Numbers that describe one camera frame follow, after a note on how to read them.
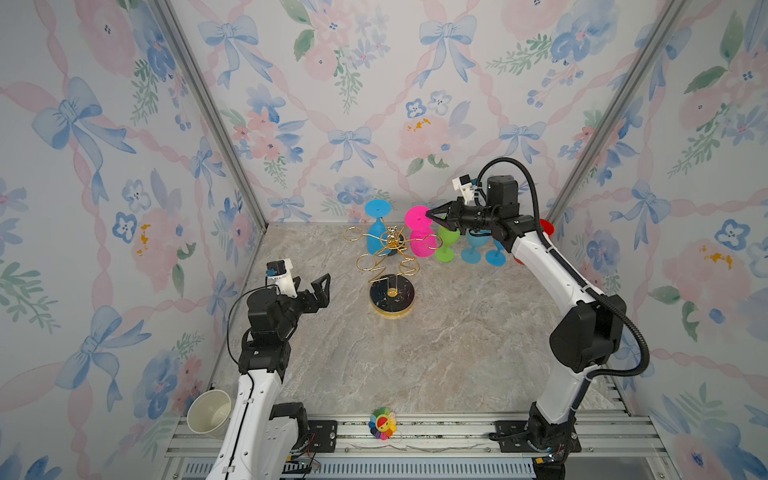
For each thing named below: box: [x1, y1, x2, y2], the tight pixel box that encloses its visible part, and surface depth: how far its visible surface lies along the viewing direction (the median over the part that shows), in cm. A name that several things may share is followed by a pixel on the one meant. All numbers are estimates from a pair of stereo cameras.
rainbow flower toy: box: [368, 407, 397, 441], surface depth 77 cm
